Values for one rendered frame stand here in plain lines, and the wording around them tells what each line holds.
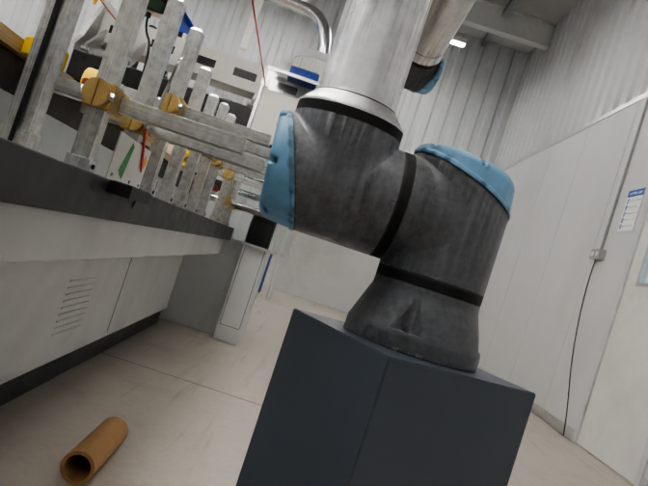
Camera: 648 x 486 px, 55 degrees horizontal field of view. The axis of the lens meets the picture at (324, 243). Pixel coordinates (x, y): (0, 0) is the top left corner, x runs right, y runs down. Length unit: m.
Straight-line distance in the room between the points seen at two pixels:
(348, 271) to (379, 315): 9.39
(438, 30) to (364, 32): 0.46
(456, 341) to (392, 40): 0.39
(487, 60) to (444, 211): 10.29
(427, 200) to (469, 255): 0.09
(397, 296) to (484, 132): 9.96
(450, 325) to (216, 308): 3.39
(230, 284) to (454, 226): 3.24
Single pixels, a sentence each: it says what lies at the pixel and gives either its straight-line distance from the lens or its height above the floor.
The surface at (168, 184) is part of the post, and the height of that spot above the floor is 0.75.
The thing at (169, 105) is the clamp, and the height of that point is 0.94.
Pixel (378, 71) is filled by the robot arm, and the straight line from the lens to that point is 0.83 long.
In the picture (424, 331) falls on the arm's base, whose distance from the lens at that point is 0.79.
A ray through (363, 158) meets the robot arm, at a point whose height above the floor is 0.82.
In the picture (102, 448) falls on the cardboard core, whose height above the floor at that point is 0.07.
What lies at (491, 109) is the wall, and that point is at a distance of 10.84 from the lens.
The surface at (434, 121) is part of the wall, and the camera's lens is 10.63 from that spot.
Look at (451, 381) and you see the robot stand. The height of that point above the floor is 0.59.
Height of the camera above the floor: 0.68
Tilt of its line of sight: 2 degrees up
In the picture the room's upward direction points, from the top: 18 degrees clockwise
